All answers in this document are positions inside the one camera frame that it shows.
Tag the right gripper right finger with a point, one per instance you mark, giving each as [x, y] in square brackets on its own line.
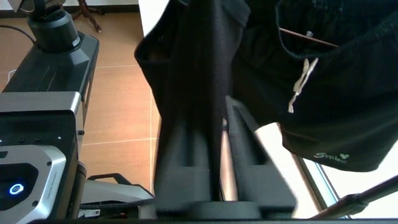
[258, 183]

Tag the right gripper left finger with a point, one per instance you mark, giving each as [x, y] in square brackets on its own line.
[183, 180]

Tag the black shorts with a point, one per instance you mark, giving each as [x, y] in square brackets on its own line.
[342, 109]

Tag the black garment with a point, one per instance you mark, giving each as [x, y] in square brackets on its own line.
[192, 62]

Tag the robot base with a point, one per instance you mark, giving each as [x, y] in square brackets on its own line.
[40, 124]

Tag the black clothes rack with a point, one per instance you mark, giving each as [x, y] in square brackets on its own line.
[357, 199]

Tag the window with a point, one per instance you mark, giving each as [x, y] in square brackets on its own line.
[314, 186]

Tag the brown wooden stand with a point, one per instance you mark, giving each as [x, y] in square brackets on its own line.
[90, 14]

